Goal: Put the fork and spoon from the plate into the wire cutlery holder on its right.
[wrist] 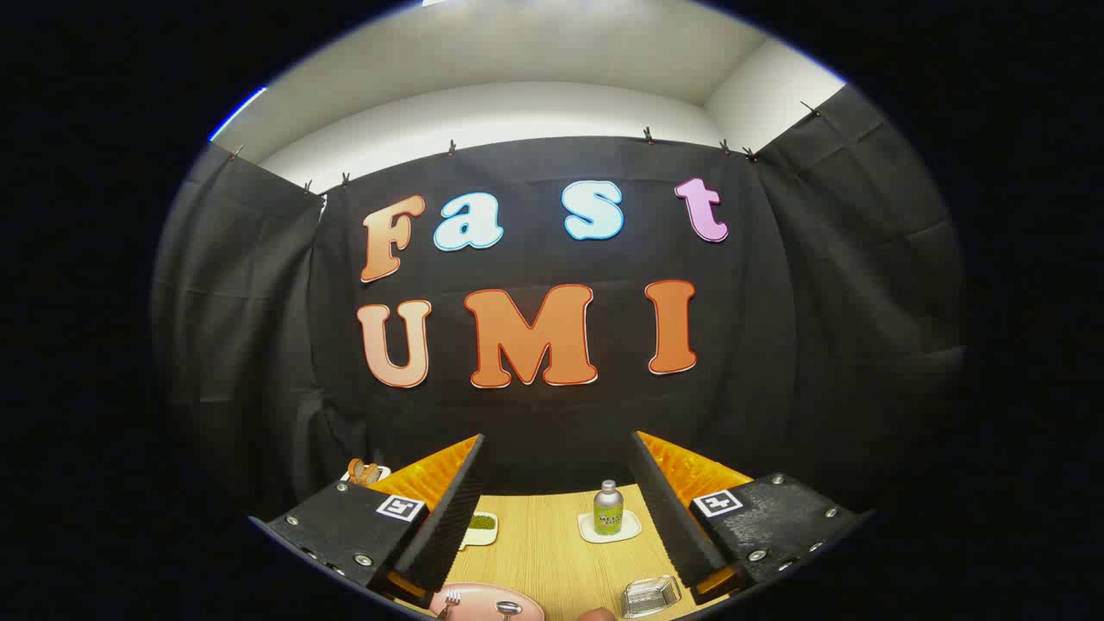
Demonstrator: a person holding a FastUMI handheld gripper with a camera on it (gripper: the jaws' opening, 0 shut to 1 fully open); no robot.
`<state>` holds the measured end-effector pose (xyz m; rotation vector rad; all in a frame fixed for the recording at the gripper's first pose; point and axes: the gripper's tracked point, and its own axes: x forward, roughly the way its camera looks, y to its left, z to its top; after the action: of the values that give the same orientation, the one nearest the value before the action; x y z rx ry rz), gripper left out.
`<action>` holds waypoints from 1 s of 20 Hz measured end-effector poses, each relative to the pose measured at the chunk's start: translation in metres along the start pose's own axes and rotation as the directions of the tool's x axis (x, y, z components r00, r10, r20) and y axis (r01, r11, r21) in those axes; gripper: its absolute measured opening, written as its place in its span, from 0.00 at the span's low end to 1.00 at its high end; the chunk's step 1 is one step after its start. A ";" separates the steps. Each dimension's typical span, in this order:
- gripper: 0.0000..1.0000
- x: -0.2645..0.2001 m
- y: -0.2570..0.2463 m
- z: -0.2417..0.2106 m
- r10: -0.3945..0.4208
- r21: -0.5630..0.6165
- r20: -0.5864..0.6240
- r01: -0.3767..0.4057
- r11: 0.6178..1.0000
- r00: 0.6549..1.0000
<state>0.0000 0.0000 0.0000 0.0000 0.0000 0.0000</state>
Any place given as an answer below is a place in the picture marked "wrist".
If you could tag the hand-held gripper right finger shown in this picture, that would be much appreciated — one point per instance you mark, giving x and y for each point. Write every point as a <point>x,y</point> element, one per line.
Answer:
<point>664,517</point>

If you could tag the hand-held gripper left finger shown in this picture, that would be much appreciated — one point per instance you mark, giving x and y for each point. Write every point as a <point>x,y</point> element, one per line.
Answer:
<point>448,517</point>

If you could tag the green mung beans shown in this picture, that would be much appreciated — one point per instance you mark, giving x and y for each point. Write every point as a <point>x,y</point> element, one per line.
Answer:
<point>481,522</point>

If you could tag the small white coaster tray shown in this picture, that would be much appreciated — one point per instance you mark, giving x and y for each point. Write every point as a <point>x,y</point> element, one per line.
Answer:
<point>631,524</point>

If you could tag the white divided dish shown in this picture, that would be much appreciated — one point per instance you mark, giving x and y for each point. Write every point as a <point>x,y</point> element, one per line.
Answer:
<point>483,538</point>

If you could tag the green drink bottle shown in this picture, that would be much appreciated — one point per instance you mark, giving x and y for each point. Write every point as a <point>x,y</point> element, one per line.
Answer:
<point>608,513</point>

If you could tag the pink plate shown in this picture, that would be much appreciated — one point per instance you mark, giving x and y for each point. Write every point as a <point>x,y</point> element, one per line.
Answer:
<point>479,599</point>

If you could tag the toasted bread slices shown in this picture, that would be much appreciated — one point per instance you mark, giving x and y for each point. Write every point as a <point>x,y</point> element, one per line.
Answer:
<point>362,472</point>

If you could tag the row of black cloth clips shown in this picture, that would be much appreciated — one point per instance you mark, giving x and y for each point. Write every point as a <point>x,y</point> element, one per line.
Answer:
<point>451,148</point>

